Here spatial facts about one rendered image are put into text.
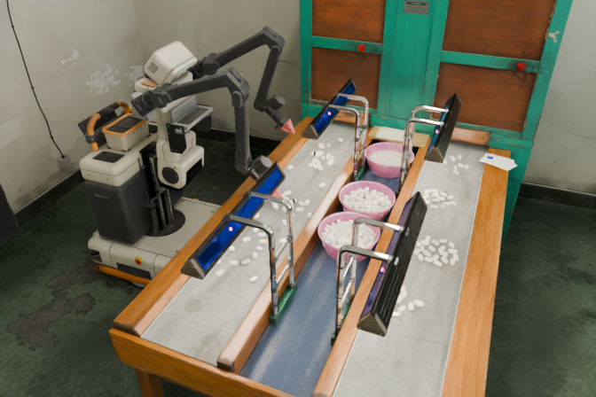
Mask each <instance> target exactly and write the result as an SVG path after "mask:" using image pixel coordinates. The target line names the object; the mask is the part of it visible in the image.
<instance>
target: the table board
mask: <svg viewBox="0 0 596 397"><path fill-rule="evenodd" d="M109 335H110V338H111V340H112V343H113V346H114V351H115V354H116V356H117V357H118V358H119V359H120V360H121V361H122V362H123V363H125V364H127V365H129V366H131V367H134V368H136V369H138V370H142V371H144V372H146V373H149V374H151V375H154V376H159V377H160V378H162V379H164V380H166V381H169V382H170V383H173V384H175V385H179V386H182V387H183V388H186V389H188V390H191V391H193V392H195V393H199V394H202V395H204V396H206V397H294V396H292V395H290V394H287V393H283V392H280V391H279V390H276V389H273V388H271V387H268V386H266V385H262V384H260V383H257V382H255V381H253V380H250V379H247V378H244V377H241V376H239V375H236V374H234V373H231V372H229V371H227V370H222V369H220V368H217V367H215V366H213V365H210V364H208V363H205V362H202V361H199V360H196V359H194V358H192V357H189V356H187V355H184V354H180V353H178V352H176V351H173V350H170V349H168V348H166V347H163V346H159V345H157V344H154V343H152V342H150V341H147V340H144V339H141V338H138V337H136V336H133V335H131V334H128V333H126V332H124V331H119V330H117V329H115V328H112V329H111V330H110V331H109Z"/></svg>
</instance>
